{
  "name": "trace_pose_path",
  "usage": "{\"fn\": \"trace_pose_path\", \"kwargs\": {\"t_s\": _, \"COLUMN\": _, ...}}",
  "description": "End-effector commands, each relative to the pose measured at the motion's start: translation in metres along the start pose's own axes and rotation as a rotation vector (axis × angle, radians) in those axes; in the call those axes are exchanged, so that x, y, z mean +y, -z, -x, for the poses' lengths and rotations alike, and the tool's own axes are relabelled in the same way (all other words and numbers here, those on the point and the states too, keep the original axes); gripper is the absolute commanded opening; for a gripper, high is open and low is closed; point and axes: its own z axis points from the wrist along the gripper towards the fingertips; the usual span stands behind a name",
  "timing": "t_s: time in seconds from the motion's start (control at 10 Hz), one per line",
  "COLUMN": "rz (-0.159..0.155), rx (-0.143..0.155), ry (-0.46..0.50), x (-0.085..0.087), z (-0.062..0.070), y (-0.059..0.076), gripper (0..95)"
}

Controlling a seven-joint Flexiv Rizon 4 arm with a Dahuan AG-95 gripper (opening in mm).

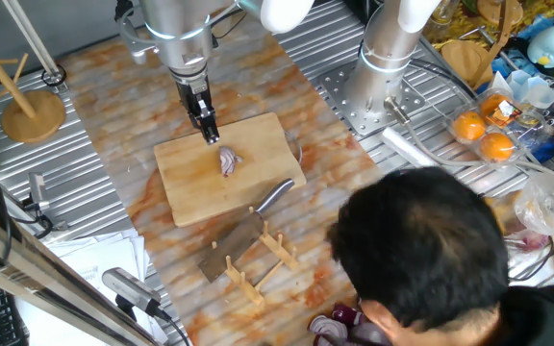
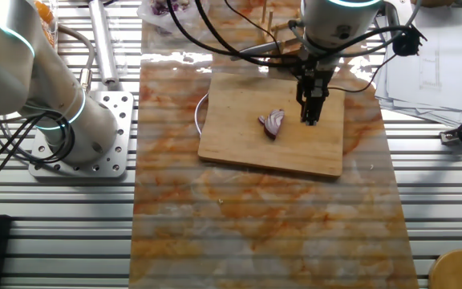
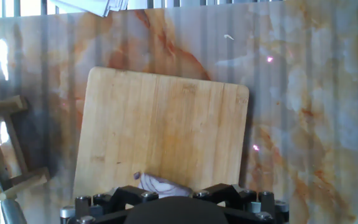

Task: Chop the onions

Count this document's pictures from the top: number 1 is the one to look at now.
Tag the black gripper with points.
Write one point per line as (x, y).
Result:
(193, 98)

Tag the steel cleaver knife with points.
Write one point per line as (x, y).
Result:
(234, 240)

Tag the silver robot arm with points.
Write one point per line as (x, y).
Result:
(185, 38)

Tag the red onion chunk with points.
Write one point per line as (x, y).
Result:
(228, 161)

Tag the wooden cutting board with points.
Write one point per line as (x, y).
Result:
(200, 192)

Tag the orange marbled table mat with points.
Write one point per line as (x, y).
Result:
(113, 120)

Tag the wooden peg rack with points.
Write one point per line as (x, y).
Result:
(282, 252)

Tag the white paper stack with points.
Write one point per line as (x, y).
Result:
(99, 259)

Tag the wooden mug tree stand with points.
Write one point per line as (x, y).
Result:
(34, 117)

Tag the pale tripod leg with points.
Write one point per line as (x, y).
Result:
(33, 41)

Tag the white plastic wrap roll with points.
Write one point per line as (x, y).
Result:
(402, 144)

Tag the red onion wedge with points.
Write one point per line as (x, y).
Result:
(327, 327)
(346, 314)
(368, 334)

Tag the orange fruit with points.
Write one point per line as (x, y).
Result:
(496, 146)
(468, 126)
(491, 103)

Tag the glass jar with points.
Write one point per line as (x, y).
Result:
(443, 12)

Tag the round wooden stand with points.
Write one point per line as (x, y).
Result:
(464, 60)

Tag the clear plastic fruit container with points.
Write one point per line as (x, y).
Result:
(527, 134)

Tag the clear plastic measuring cup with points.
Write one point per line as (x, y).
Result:
(536, 93)

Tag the plastic bag of potatoes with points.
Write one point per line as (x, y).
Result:
(532, 240)

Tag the clear plastic bag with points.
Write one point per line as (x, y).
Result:
(546, 206)

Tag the blue bird toy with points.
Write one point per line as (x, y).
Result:
(548, 45)

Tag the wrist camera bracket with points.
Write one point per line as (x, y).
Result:
(135, 45)

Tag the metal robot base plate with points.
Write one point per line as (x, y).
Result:
(354, 115)

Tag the silver depth camera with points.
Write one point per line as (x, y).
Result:
(128, 287)

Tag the grey camera on clamp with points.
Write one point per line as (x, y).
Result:
(38, 187)

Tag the metal frame beam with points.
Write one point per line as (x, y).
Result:
(41, 283)

